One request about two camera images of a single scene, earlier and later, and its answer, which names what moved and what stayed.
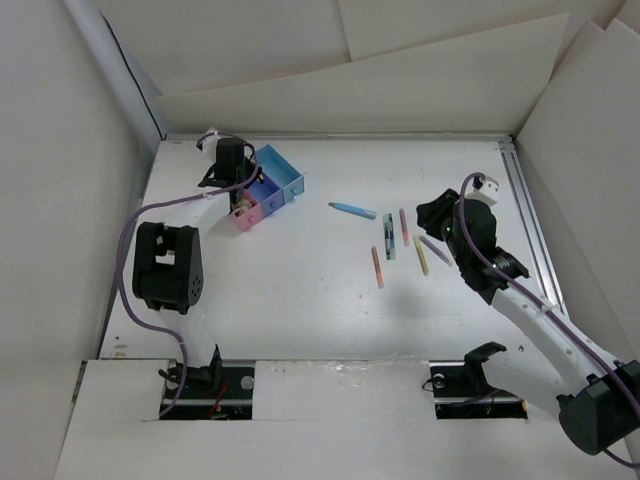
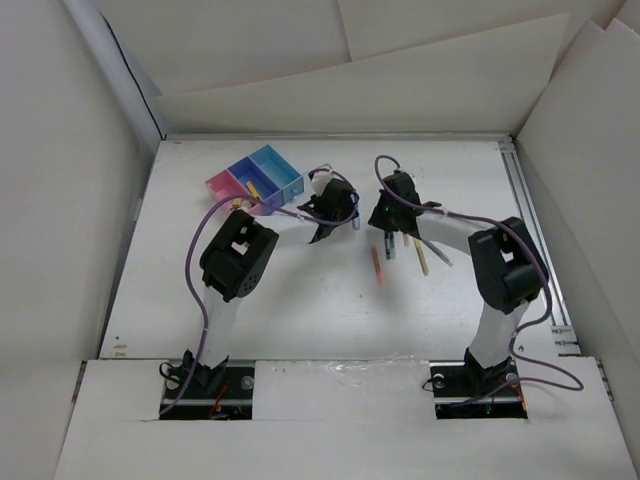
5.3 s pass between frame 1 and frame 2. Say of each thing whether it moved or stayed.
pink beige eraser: stayed
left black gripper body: moved
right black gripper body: moved
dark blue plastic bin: stayed
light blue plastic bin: stayed
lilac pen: stayed
